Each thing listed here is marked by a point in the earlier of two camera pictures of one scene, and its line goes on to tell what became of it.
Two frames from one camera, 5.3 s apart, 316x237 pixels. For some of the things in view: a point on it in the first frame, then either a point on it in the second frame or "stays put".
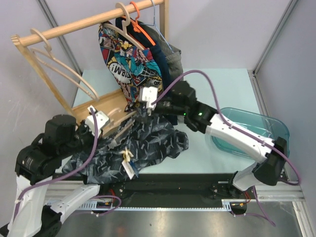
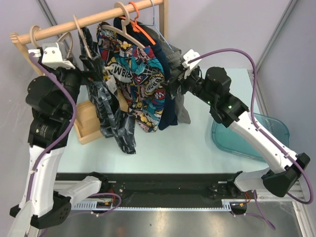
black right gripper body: x=166 y=105 → x=193 y=83
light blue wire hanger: x=154 y=25 stays put
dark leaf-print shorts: x=149 y=142 → x=112 y=121
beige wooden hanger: x=119 y=125 → x=83 y=37
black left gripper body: x=85 y=138 → x=73 y=79
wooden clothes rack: x=97 y=113 stays put
